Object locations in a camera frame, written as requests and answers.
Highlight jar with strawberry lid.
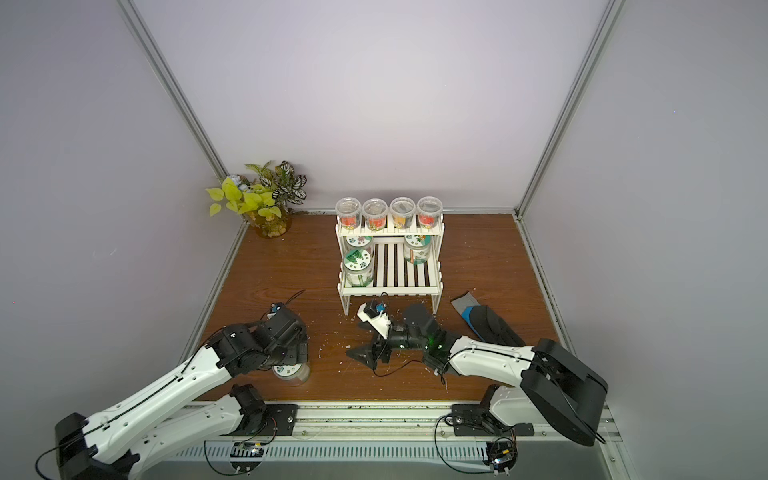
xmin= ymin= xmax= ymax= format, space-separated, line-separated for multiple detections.
xmin=272 ymin=363 xmax=311 ymax=385

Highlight jar with tree lid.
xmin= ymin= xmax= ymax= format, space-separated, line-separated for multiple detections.
xmin=342 ymin=248 xmax=374 ymax=287

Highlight jar with orange flower lid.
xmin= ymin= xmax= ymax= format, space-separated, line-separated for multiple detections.
xmin=403 ymin=235 xmax=432 ymax=265

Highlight clear seed container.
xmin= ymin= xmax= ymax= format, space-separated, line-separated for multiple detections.
xmin=416 ymin=196 xmax=443 ymax=229
xmin=389 ymin=197 xmax=416 ymax=229
xmin=362 ymin=198 xmax=389 ymax=231

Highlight clear container red seeds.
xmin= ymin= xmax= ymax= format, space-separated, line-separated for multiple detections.
xmin=335 ymin=197 xmax=362 ymax=230

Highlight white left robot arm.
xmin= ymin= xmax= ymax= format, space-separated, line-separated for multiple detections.
xmin=53 ymin=304 xmax=309 ymax=479

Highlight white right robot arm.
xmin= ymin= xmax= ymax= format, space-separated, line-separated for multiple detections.
xmin=347 ymin=299 xmax=609 ymax=446

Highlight white wooden slatted shelf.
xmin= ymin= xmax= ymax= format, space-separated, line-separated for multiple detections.
xmin=335 ymin=209 xmax=445 ymax=314

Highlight black blue garden glove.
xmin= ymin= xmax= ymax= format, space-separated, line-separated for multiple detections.
xmin=451 ymin=292 xmax=526 ymax=347

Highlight left controller board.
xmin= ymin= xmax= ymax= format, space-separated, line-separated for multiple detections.
xmin=229 ymin=442 xmax=265 ymax=475

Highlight controller board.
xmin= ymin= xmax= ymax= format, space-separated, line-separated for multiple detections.
xmin=229 ymin=442 xmax=265 ymax=475
xmin=486 ymin=437 xmax=519 ymax=475

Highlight green potted plant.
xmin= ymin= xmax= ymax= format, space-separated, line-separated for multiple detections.
xmin=206 ymin=161 xmax=307 ymax=238

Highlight right controller board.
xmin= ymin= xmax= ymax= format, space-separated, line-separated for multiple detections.
xmin=486 ymin=437 xmax=519 ymax=475

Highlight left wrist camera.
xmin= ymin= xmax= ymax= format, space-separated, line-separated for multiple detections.
xmin=266 ymin=302 xmax=286 ymax=319

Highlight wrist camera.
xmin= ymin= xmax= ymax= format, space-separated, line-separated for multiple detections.
xmin=266 ymin=302 xmax=286 ymax=319
xmin=357 ymin=299 xmax=392 ymax=339

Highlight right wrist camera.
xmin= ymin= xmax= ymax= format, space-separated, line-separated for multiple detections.
xmin=357 ymin=299 xmax=392 ymax=339

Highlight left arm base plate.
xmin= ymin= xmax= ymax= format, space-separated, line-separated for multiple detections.
xmin=230 ymin=403 xmax=298 ymax=437

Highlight aluminium front rail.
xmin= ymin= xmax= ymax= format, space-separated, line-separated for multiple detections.
xmin=173 ymin=400 xmax=622 ymax=445

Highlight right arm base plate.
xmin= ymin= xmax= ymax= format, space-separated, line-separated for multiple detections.
xmin=446 ymin=404 xmax=535 ymax=437

